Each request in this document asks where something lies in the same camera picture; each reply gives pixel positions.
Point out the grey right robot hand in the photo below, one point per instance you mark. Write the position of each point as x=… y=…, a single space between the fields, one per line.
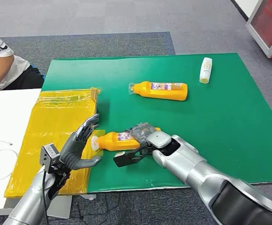
x=141 y=132

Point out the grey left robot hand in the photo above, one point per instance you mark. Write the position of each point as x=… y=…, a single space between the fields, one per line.
x=73 y=149

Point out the orange bottle with clear cap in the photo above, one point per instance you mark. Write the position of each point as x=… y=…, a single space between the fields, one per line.
x=117 y=141
x=164 y=93

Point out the person's forearm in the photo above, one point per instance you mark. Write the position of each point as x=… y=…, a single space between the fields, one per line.
x=0 y=70

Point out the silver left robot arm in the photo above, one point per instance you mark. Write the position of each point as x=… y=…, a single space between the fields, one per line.
x=30 y=202

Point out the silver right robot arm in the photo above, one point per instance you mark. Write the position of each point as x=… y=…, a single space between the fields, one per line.
x=196 y=170

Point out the small white bottle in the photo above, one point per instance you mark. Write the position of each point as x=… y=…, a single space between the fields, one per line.
x=205 y=70

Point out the yellow plastic-covered sheet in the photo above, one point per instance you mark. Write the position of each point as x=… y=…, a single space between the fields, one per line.
x=51 y=124

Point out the person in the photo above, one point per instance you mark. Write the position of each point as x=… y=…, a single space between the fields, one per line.
x=20 y=71

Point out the green mat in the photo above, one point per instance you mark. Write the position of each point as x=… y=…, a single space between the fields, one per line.
x=220 y=130

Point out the red and white cabinet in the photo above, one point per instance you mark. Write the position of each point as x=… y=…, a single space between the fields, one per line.
x=267 y=24

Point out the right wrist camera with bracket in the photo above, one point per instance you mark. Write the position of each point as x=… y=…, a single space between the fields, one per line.
x=126 y=159

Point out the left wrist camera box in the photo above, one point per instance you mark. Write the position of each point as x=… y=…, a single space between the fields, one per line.
x=48 y=155

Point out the grey base plate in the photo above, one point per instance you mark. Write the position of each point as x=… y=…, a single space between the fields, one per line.
x=60 y=206

